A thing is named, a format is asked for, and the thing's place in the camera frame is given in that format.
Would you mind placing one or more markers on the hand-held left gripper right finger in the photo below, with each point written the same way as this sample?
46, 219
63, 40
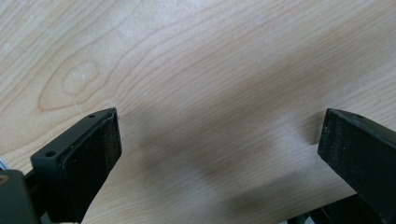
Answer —
358, 155

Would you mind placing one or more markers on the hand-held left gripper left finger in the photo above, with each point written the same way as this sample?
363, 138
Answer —
81, 161

